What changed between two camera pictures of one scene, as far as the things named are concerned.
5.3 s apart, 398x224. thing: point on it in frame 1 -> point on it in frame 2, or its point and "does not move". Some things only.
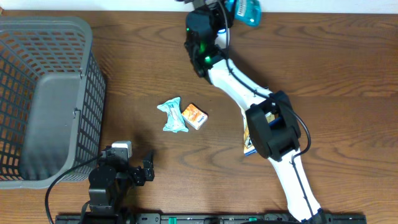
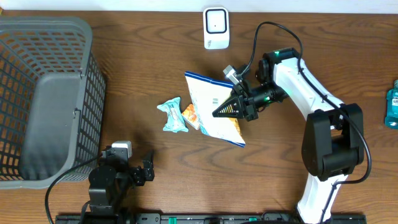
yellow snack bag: x=249 y=147 -> x=206 y=95
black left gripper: x=139 y=177 -> x=139 y=177
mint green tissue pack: x=175 y=122 does not move
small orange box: x=194 y=116 does not move
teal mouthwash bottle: x=245 y=12 -> x=391 y=116
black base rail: x=206 y=219 does not move
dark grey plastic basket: x=53 y=90 does not move
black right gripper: x=219 y=10 -> x=249 y=108
